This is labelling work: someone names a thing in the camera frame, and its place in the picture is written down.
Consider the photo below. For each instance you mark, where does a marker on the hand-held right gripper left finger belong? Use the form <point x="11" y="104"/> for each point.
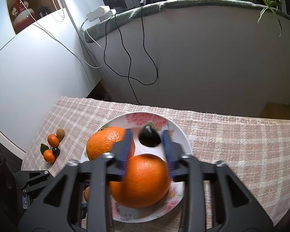
<point x="125" y="149"/>

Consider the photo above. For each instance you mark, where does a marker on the small brown kiwi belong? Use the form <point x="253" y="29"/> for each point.
<point x="60" y="133"/>

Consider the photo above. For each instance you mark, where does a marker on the white power strip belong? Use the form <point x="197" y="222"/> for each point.
<point x="99" y="13"/>

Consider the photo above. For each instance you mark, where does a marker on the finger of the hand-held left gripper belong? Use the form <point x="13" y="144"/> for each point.
<point x="33" y="177"/>

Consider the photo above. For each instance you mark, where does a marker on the pink plaid blanket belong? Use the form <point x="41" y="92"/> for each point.
<point x="232" y="149"/>

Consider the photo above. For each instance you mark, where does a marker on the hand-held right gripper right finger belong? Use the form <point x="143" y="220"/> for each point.
<point x="168" y="149"/>

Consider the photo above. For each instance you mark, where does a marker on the dark cherry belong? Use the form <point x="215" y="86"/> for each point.
<point x="56" y="151"/>
<point x="148" y="139"/>

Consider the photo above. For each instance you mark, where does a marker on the large orange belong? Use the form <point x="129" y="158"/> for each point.
<point x="104" y="142"/>
<point x="145" y="181"/>

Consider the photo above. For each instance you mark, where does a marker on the small mandarin with leaf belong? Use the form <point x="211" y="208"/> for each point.
<point x="49" y="156"/>

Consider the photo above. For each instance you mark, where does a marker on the orange kumquat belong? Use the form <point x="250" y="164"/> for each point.
<point x="87" y="193"/>

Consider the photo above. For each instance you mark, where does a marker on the white cabinet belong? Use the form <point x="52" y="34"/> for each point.
<point x="38" y="77"/>

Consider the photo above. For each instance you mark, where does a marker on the grey-green windowsill cover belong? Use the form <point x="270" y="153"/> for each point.
<point x="183" y="2"/>

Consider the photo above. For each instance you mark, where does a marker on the red white dotted jar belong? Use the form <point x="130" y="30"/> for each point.
<point x="21" y="12"/>

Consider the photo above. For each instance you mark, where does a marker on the floral white plate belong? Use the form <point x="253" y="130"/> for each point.
<point x="145" y="120"/>

